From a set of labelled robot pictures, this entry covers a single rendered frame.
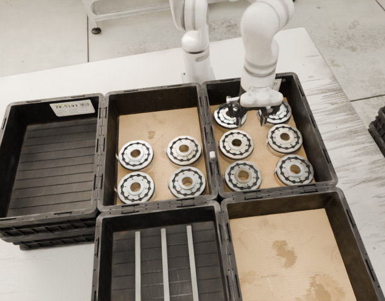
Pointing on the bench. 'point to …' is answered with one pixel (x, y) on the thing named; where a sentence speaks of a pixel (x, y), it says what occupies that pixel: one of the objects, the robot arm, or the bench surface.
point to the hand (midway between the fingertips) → (250, 120)
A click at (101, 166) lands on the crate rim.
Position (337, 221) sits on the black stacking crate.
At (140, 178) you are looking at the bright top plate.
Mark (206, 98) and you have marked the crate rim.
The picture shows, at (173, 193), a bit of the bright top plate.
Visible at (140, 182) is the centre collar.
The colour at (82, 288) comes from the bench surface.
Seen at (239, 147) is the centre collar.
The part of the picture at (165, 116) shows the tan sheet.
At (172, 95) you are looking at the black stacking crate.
